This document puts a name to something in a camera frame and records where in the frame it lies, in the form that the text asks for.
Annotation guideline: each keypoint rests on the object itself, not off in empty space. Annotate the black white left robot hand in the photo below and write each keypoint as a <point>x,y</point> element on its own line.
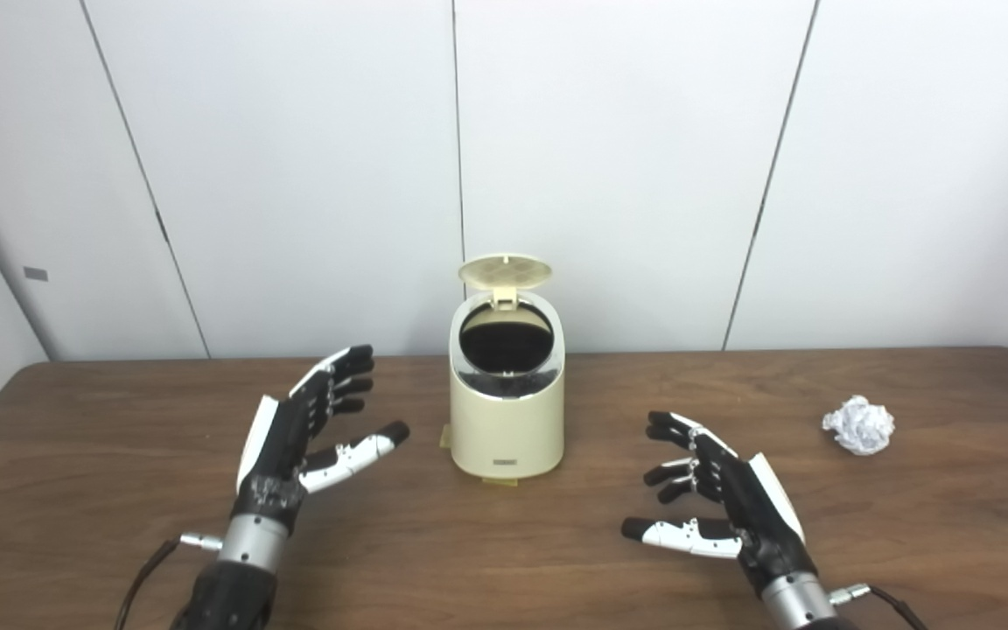
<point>281,455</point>

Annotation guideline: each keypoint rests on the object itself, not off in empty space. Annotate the white paper ball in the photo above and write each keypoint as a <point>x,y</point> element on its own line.
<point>859,425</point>

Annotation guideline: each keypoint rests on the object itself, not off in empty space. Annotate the round cream bin lid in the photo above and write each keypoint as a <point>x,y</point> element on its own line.
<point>504,271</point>

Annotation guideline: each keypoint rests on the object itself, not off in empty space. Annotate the wide yellow tape piece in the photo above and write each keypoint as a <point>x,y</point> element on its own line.
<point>500,480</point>

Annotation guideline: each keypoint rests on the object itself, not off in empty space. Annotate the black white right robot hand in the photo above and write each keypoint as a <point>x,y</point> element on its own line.
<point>758,516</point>

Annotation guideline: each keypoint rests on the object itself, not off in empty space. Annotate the cream-colored trash bin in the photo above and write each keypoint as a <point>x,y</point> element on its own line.
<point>506,429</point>

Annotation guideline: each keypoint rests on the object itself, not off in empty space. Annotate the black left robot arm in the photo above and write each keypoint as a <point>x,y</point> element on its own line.
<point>237,586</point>

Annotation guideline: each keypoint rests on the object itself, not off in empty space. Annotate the small gray wall label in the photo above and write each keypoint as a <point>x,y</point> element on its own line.
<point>36,274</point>

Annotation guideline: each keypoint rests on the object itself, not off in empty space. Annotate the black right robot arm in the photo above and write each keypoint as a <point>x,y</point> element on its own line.
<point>797,604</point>

